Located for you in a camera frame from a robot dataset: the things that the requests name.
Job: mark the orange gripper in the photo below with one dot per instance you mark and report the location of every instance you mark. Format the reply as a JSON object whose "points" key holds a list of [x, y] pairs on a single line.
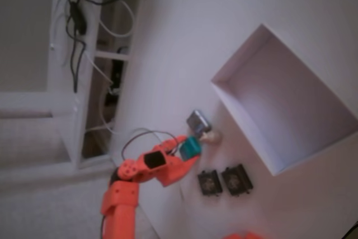
{"points": [[177, 168]]}

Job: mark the green cube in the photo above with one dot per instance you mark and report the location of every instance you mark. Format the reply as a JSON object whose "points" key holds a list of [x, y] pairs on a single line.
{"points": [[191, 148]]}

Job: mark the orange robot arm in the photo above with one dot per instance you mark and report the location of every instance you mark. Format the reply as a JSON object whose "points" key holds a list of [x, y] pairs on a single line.
{"points": [[120, 208]]}

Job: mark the white cardboard bin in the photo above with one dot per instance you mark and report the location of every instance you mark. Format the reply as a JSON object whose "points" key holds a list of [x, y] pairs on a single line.
{"points": [[293, 104]]}

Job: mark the grey metallic small block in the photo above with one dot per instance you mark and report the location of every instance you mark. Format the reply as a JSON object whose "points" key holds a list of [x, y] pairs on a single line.
{"points": [[197, 122]]}

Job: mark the small beige animal figurine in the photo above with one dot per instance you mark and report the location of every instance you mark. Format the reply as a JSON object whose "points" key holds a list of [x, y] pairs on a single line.
{"points": [[214, 137]]}

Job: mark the small black display box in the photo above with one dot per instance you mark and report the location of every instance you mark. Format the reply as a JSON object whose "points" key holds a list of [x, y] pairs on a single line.
{"points": [[236, 180], [209, 183]]}

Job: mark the white metal frame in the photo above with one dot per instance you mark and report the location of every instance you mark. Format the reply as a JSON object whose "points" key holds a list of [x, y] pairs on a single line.
{"points": [[58, 82]]}

